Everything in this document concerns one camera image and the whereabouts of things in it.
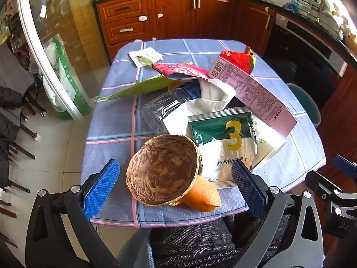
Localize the black built-in oven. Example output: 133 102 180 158
264 14 349 109

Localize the green and white plastic bag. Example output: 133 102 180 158
41 34 93 120

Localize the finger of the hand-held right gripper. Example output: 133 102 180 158
333 155 357 178

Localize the green and white snack packet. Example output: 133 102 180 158
187 106 265 189

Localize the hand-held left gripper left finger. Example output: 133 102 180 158
26 159 121 268

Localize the large orange peel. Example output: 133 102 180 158
169 174 222 213

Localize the brown coconut shell half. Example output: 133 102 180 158
126 134 202 207

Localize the long green vegetable leaf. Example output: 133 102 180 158
91 74 175 102

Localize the large white paper napkin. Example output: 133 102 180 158
163 80 237 134

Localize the black jacket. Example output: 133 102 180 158
0 85 23 188

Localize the blue plaid tablecloth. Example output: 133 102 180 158
81 38 327 228

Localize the red snack packet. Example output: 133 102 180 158
151 61 211 80

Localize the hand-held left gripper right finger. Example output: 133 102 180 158
231 159 325 268

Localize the grey fabric chair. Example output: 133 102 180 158
116 215 291 268

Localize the brown wooden kitchen cabinet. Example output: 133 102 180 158
95 0 357 134

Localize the clear plastic bottle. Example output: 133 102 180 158
140 80 203 134

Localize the white tissue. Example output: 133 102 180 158
129 48 164 68

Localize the dark wooden chair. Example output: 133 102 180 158
22 86 48 118
0 112 40 196

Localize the glass sliding door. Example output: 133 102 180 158
17 0 110 121

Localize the wooden cabinet drawer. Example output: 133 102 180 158
98 0 149 25
107 37 157 63
102 19 152 46

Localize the pink and red carton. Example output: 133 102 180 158
208 46 298 138

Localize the metal dish rack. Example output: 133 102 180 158
295 0 345 40

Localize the white paper packet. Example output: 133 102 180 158
249 116 287 171

